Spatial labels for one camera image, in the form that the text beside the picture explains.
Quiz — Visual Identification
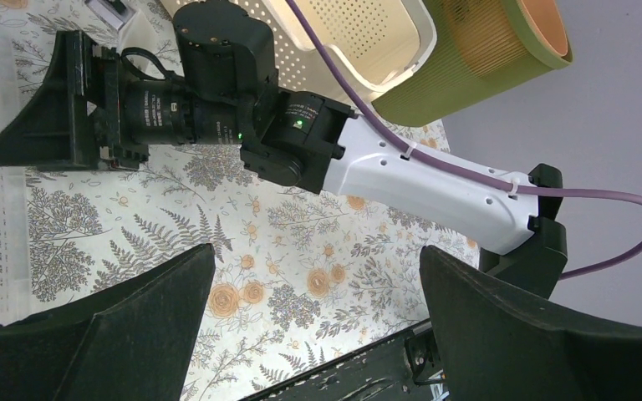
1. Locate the orange inner bucket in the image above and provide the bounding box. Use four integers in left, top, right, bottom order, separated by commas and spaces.
517, 0, 569, 58

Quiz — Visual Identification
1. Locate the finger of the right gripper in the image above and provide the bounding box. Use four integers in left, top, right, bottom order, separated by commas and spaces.
0, 31, 104, 170

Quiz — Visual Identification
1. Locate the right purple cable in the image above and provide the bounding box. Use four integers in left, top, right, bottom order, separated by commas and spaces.
284, 0, 642, 282

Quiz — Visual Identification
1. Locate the green mesh waste bin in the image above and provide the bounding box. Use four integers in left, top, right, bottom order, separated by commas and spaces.
372, 0, 573, 127

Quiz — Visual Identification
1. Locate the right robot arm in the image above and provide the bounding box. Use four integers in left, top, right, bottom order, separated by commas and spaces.
0, 1, 567, 297

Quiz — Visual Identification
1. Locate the floral patterned mat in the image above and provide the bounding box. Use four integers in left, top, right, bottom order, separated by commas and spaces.
0, 1, 478, 400

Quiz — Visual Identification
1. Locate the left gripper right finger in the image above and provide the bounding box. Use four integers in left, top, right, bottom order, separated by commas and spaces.
419, 246, 642, 400

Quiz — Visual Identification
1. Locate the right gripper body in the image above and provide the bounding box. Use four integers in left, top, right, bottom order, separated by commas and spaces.
79, 1, 280, 166

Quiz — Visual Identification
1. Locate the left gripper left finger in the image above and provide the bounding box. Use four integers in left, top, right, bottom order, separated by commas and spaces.
0, 244, 216, 400

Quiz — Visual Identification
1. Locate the cream perforated basket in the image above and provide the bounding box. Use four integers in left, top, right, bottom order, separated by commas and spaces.
164, 0, 438, 103

